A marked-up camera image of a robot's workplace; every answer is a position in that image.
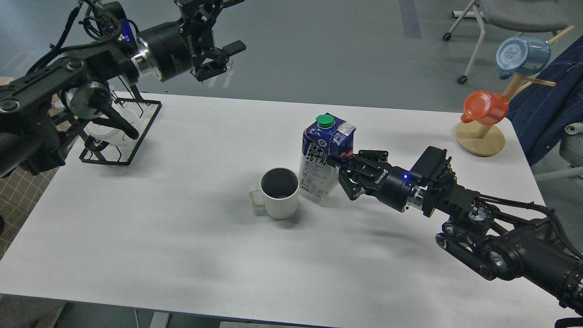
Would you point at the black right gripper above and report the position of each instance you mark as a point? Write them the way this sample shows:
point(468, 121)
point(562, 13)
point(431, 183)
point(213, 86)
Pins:
point(369, 173)

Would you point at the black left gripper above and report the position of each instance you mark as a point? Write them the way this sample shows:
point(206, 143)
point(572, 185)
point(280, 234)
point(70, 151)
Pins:
point(186, 45)

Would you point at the blue milk carton green cap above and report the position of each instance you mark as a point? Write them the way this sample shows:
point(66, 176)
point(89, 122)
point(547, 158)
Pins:
point(328, 137)

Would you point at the white ribbed ceramic mug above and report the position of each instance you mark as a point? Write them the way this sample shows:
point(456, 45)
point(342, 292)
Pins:
point(277, 193)

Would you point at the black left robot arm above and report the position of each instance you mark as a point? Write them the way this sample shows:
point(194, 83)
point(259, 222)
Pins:
point(43, 111)

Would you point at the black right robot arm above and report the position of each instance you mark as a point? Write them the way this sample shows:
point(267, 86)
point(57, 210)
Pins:
point(496, 238)

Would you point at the white cup on rack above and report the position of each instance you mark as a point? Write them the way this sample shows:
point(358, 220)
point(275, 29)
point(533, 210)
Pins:
point(115, 136)

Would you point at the orange mug on tree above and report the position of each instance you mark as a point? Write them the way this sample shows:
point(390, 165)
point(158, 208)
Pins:
point(484, 107)

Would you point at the dark blue denim cloth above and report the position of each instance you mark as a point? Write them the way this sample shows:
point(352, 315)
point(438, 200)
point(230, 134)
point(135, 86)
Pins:
point(539, 114)

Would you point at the blue mug on tree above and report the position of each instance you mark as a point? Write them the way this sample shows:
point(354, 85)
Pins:
point(523, 55)

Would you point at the grey office chair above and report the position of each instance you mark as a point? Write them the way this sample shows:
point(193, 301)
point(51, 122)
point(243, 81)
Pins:
point(523, 16)

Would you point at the beige checked cloth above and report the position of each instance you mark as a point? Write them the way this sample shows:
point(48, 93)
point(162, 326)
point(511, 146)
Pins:
point(20, 193)

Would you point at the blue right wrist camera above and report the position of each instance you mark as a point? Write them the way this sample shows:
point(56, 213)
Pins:
point(429, 166)

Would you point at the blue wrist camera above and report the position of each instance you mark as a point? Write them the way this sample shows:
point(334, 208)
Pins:
point(105, 21)
point(429, 166)

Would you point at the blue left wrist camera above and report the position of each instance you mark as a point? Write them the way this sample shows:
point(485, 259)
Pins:
point(105, 21)

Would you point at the black wire cup rack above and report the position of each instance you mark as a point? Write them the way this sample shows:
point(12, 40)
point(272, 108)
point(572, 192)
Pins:
point(106, 143)

